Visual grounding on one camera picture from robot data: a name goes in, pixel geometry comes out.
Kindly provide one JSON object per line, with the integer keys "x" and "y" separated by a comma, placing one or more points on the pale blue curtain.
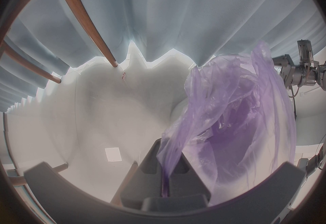
{"x": 178, "y": 1}

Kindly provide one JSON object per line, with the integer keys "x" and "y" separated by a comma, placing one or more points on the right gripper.
{"x": 285, "y": 70}

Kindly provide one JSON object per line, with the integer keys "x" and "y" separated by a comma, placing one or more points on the purple plastic bag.
{"x": 229, "y": 116}

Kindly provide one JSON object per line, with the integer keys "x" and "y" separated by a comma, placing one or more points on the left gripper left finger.
{"x": 142, "y": 182}

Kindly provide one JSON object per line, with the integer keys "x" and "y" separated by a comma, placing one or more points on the white trash bin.
{"x": 178, "y": 111}

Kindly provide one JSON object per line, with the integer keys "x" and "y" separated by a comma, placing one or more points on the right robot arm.
{"x": 309, "y": 75}

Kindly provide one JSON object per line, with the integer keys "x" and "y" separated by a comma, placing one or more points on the white cushioned wooden chair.
{"x": 111, "y": 57}

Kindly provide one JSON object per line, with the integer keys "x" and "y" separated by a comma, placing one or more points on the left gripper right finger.
{"x": 187, "y": 182}

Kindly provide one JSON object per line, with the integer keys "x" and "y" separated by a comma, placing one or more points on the small pink scrap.
{"x": 124, "y": 75}

